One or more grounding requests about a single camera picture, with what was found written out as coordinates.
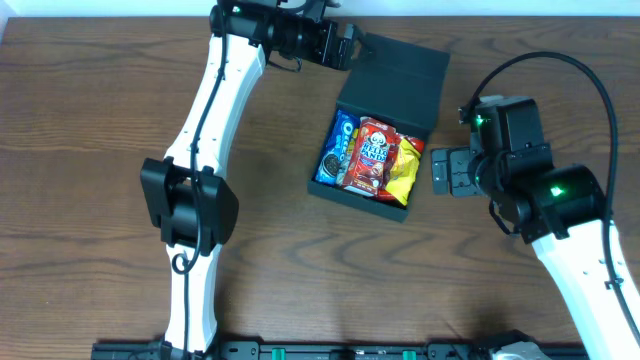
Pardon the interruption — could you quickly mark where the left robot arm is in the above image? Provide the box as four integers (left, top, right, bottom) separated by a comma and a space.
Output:
140, 1, 364, 359

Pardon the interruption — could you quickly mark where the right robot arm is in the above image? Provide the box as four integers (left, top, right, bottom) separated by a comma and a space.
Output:
431, 96, 639, 359

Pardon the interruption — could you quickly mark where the red Hello Panda box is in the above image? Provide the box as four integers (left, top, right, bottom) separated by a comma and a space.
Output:
342, 117, 396, 197

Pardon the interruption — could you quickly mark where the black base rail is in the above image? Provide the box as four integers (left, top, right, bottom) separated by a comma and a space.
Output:
90, 339, 591, 360

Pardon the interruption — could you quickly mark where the yellow snack bar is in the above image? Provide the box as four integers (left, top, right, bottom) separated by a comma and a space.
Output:
383, 137, 422, 207

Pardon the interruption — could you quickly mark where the blue Oreo cookie pack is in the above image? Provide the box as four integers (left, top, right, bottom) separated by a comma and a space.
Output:
314, 110, 360, 186

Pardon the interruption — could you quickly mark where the red jerky snack bag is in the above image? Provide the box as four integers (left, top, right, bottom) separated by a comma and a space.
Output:
374, 134, 426, 202

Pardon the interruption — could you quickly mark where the yellow seed snack bag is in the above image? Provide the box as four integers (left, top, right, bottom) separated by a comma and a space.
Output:
336, 129, 359, 187

